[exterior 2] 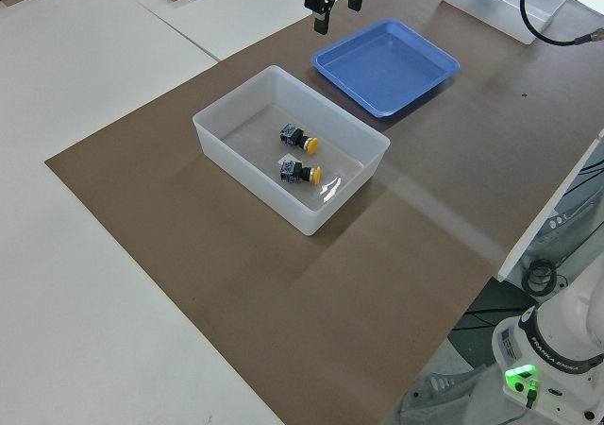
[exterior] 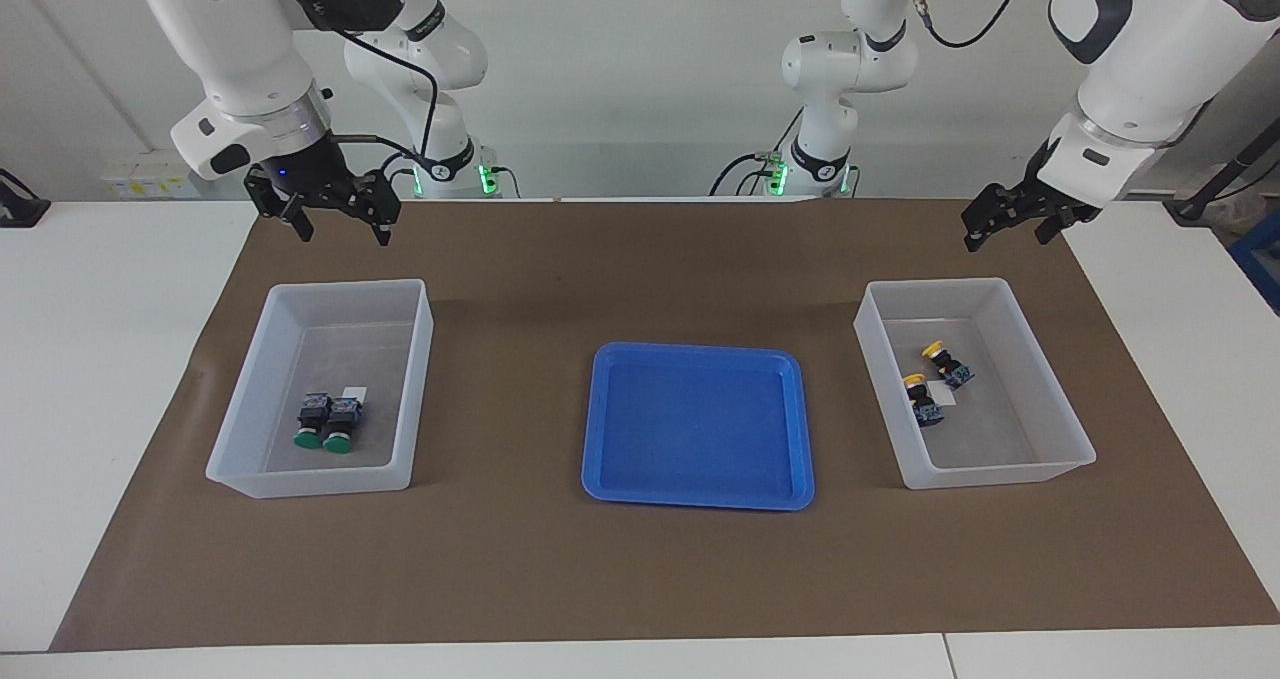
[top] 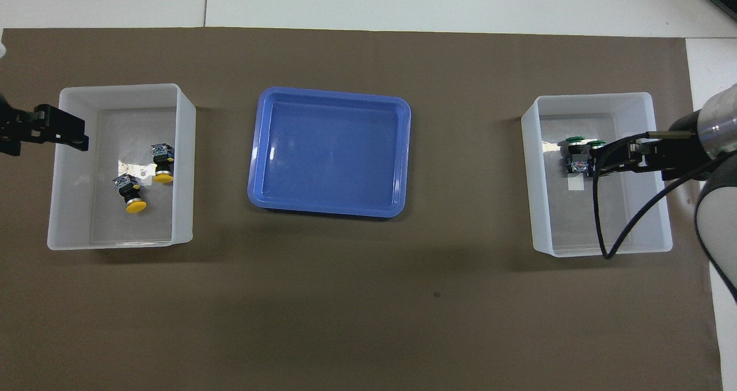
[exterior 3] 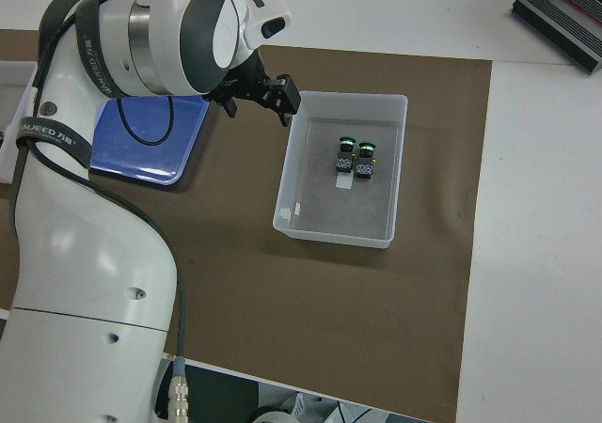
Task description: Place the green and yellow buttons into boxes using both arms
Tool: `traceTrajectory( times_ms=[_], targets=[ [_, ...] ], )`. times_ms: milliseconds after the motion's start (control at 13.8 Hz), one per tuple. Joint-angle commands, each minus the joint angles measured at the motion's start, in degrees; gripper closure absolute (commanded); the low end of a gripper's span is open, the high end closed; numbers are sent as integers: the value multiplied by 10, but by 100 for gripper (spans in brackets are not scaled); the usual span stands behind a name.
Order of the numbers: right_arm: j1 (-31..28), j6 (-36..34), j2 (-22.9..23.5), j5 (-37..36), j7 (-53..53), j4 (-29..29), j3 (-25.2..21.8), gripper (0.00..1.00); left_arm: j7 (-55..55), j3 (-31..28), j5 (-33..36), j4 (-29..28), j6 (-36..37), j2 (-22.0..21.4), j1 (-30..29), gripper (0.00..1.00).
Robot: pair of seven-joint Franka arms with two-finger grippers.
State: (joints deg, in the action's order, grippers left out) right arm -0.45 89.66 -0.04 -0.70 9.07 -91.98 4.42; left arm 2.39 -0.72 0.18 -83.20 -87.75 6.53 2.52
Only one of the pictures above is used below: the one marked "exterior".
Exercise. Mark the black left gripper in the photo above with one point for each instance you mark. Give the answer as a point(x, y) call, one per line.
point(1030, 199)

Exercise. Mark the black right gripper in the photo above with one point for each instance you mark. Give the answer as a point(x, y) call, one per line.
point(320, 184)

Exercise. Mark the yellow push button switch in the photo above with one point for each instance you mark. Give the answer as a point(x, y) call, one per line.
point(948, 364)
point(922, 399)

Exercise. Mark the green push button switch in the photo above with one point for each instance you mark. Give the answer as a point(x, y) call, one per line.
point(312, 421)
point(342, 424)

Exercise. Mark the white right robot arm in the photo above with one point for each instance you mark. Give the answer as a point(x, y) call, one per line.
point(220, 29)

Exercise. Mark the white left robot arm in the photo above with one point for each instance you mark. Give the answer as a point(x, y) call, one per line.
point(1150, 59)

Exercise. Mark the translucent white plastic box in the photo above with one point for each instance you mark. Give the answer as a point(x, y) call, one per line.
point(245, 459)
point(1000, 439)

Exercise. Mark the black stand pole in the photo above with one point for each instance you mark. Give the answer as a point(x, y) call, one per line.
point(1240, 156)

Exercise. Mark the blue plastic tray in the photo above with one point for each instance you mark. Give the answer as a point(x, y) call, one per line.
point(700, 429)

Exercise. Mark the brown paper table mat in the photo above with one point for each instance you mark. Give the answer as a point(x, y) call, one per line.
point(640, 579)

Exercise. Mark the white wall socket box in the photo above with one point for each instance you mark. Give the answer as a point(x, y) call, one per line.
point(140, 179)

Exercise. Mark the black clamp mount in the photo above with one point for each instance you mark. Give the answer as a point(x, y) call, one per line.
point(20, 209)

